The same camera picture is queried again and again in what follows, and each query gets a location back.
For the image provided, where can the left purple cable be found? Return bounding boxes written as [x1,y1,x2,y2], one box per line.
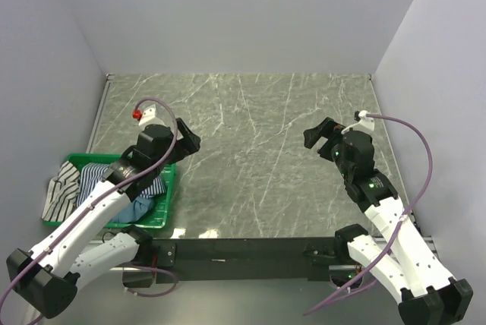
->
[0,97,179,325]

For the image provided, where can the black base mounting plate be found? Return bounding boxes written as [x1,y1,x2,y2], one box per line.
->
[127,237,359,282]

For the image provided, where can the purple cable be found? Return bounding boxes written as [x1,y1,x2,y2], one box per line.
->
[0,97,179,325]
[303,112,434,317]

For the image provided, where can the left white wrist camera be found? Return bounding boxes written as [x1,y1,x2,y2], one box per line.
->
[132,104,164,130]

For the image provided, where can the aluminium rail frame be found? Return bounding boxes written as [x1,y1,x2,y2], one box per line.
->
[420,236,435,248]

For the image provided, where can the black white striped tank top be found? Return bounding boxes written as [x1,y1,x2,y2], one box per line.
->
[41,162,80,222]

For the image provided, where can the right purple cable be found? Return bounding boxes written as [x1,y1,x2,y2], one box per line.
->
[303,112,434,317]

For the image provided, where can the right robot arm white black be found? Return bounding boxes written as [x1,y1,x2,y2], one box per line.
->
[303,110,473,324]

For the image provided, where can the green plastic basket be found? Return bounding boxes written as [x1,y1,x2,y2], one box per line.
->
[43,153,175,229]

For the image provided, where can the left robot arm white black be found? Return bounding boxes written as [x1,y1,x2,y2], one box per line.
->
[6,118,200,319]

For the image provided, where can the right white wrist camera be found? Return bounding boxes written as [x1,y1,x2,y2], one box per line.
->
[341,110,374,135]

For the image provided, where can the blue white striped tank top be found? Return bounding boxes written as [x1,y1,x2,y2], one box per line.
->
[77,162,166,210]

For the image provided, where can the plain blue tank top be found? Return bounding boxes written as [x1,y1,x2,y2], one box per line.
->
[110,196,155,224]

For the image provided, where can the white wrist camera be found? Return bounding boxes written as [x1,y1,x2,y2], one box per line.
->
[132,104,164,130]
[341,110,374,135]

